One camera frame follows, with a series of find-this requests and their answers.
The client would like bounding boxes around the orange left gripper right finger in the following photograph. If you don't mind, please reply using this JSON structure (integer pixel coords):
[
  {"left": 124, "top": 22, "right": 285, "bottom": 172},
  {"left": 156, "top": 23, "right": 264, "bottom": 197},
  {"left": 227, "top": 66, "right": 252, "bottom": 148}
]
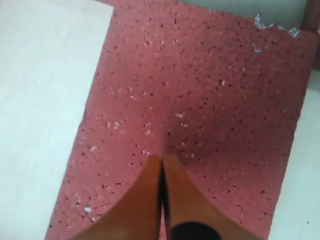
[{"left": 163, "top": 154, "right": 255, "bottom": 240}]

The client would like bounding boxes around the front row large brick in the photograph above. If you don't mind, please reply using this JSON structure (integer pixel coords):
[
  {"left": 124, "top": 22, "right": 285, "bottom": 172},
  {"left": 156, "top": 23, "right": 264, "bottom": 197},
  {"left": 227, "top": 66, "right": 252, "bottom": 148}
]
[{"left": 300, "top": 0, "right": 320, "bottom": 34}]

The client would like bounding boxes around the red brick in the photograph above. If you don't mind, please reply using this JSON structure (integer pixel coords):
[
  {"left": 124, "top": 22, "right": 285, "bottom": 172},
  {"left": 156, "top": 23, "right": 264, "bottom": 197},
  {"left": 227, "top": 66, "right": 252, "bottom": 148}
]
[{"left": 45, "top": 0, "right": 319, "bottom": 240}]

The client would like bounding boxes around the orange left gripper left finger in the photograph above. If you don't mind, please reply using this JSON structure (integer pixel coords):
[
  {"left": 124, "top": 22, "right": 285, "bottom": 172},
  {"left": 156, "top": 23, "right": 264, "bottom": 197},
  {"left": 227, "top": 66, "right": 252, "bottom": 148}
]
[{"left": 72, "top": 155, "right": 162, "bottom": 240}]

